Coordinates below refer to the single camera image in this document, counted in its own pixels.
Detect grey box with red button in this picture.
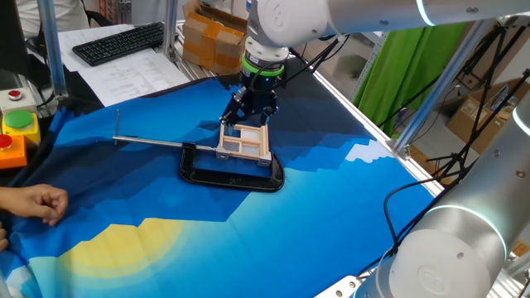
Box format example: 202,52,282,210
0,86,37,117

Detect black monitor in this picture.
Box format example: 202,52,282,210
0,0,32,78

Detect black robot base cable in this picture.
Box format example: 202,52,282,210
358,161,465,286

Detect black computer keyboard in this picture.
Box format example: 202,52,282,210
71,21,166,68

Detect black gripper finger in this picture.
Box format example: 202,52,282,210
219,87,248,127
258,101,279,127

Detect miniature wooden sliding window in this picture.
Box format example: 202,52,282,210
218,123,271,161

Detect cardboard box with orange tape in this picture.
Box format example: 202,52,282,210
181,0,248,76

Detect white metal shelf rack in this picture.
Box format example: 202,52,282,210
349,31,390,103

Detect yellow box with green button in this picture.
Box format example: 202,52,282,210
2,109,41,146

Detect aluminium frame post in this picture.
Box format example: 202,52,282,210
36,0,69,99
162,0,180,62
391,18,498,161

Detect black office chair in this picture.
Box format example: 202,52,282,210
84,10,113,28

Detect orange box with red button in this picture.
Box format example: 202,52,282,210
0,133,28,170

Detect person in white shirt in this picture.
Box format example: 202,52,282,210
15,0,90,41

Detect green fabric curtain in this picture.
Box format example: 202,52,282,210
354,22,467,137

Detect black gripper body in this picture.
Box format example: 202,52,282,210
238,72,279,113

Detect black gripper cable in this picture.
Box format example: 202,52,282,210
248,35,351,90

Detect black C-clamp with steel screw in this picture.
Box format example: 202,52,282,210
112,108,286,194

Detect blue printed landscape cloth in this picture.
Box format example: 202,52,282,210
0,68,436,298

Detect black tripod stand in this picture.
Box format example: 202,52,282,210
426,24,530,179

